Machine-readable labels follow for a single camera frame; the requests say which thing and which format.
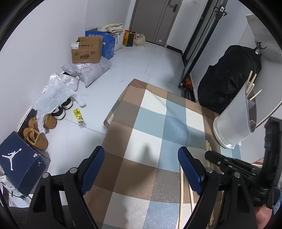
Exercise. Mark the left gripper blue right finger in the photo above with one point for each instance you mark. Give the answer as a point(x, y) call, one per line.
point(191, 168)

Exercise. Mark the checkered table mat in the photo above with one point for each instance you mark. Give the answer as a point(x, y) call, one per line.
point(138, 185)

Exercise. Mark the navy Jordan shoe box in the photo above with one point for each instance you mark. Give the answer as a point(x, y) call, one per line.
point(21, 164)

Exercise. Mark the yellow snack wrapper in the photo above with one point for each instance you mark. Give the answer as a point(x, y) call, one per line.
point(79, 118)

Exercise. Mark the blue cardboard box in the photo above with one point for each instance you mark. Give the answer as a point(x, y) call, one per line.
point(108, 42)

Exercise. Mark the red yellow paper bag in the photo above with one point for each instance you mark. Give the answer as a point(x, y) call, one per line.
point(128, 38)

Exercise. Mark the beige plastic bag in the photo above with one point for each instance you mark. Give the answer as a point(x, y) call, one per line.
point(139, 40)

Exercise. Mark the grey door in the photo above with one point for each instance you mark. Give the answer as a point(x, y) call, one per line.
point(154, 19)

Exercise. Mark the black white sneaker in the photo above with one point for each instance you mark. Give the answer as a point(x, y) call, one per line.
point(60, 112)

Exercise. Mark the white plastic bag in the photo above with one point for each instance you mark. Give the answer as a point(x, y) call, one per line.
point(58, 90)

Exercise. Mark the black metal rack frame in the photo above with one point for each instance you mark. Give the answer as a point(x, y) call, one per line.
point(212, 13)

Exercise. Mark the brown cardboard box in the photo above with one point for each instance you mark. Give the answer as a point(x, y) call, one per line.
point(87, 49)

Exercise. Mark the wooden chopstick on mat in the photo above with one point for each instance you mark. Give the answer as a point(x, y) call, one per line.
point(191, 195)

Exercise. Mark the right hand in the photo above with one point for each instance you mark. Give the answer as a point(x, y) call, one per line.
point(266, 219)

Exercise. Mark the tan suede shoe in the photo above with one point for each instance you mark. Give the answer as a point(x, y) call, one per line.
point(35, 139)
point(49, 123)

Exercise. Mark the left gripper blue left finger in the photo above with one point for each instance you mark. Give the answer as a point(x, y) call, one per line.
point(90, 168)

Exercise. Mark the wooden chopstick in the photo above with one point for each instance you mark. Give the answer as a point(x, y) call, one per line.
point(191, 195)
point(181, 198)

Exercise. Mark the grey plastic mailer bag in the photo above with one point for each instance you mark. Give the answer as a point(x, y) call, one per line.
point(87, 72)

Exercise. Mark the chopstick in holder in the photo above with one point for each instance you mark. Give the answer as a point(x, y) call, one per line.
point(250, 82)
point(256, 94)

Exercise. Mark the black backpack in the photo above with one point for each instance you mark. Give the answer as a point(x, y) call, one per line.
point(222, 81)

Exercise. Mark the white utensil holder cup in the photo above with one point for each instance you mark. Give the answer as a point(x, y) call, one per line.
point(237, 121)

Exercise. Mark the cream canvas tote bag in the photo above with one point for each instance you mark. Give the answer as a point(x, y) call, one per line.
point(112, 28)

